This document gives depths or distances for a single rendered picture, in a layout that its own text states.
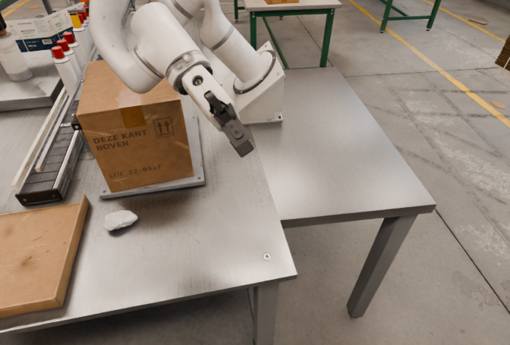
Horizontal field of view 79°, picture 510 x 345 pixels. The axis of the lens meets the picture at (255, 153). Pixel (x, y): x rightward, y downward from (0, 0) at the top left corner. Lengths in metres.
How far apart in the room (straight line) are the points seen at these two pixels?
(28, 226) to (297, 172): 0.76
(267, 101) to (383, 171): 0.47
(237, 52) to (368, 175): 0.62
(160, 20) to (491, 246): 2.04
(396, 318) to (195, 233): 1.17
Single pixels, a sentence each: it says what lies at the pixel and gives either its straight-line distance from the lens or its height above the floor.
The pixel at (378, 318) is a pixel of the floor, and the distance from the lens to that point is 1.73.
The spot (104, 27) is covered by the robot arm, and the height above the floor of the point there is 1.32.
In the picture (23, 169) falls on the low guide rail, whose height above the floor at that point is 0.91.
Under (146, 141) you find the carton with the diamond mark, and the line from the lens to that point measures 0.87.
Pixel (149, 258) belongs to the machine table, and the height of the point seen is 0.83.
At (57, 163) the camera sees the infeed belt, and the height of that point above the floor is 0.88.
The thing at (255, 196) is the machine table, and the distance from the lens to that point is 0.92.
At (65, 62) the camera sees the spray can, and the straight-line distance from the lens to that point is 1.35.
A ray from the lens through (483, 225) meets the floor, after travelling 2.32.
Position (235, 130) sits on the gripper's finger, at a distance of 0.50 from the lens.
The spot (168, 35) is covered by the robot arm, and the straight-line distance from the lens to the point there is 0.61.
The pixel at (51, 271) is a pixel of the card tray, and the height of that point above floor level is 0.83.
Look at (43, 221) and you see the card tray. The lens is 1.03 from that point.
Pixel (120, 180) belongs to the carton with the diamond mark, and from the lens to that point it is 0.95.
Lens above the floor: 1.52
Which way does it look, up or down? 41 degrees down
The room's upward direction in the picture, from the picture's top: straight up
